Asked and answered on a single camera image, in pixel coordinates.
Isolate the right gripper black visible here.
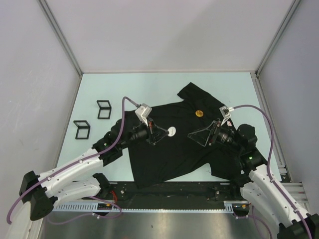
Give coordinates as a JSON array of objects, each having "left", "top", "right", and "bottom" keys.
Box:
[{"left": 187, "top": 119, "right": 242, "bottom": 152}]

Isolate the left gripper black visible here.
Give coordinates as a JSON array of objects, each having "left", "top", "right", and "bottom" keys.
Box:
[{"left": 120, "top": 116, "right": 168, "bottom": 149}]

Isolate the white round brooch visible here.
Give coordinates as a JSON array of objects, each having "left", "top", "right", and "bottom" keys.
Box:
[{"left": 167, "top": 126, "right": 176, "bottom": 137}]

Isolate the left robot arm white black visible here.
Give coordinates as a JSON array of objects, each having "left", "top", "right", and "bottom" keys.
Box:
[{"left": 19, "top": 118, "right": 176, "bottom": 221}]

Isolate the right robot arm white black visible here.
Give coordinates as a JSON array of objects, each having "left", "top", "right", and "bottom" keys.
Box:
[{"left": 188, "top": 121, "right": 319, "bottom": 239}]

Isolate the black t-shirt garment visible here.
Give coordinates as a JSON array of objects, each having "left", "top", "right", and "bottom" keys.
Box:
[{"left": 128, "top": 83, "right": 242, "bottom": 187}]

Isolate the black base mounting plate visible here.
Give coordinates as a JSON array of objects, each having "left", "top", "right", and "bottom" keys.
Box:
[{"left": 95, "top": 181, "right": 244, "bottom": 201}]

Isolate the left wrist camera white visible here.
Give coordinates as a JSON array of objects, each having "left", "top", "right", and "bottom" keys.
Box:
[{"left": 135, "top": 104, "right": 152, "bottom": 125}]

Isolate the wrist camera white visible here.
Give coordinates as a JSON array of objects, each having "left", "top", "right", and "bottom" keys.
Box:
[
  {"left": 135, "top": 104, "right": 152, "bottom": 125},
  {"left": 219, "top": 106, "right": 234, "bottom": 125}
]

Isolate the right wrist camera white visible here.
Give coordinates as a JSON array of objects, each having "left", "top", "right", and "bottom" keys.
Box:
[{"left": 219, "top": 106, "right": 234, "bottom": 125}]

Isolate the black frame box far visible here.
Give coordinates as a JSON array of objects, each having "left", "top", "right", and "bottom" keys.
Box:
[{"left": 97, "top": 100, "right": 112, "bottom": 120}]

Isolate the black frame box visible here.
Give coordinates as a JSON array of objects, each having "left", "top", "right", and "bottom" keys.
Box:
[
  {"left": 97, "top": 100, "right": 112, "bottom": 120},
  {"left": 73, "top": 120, "right": 91, "bottom": 140}
]

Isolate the white slotted cable duct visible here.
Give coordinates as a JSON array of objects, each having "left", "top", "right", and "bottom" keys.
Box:
[{"left": 53, "top": 201, "right": 235, "bottom": 213}]

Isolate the black frame box near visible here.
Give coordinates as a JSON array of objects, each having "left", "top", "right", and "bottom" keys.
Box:
[{"left": 73, "top": 120, "right": 91, "bottom": 140}]

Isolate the aluminium post right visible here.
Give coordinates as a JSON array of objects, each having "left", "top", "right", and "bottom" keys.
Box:
[{"left": 256, "top": 0, "right": 304, "bottom": 74}]

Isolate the aluminium post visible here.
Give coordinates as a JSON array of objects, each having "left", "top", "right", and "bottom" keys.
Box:
[
  {"left": 37, "top": 0, "right": 83, "bottom": 75},
  {"left": 256, "top": 0, "right": 304, "bottom": 74}
]

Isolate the aluminium post left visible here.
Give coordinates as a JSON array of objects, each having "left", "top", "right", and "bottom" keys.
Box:
[{"left": 37, "top": 0, "right": 83, "bottom": 75}]

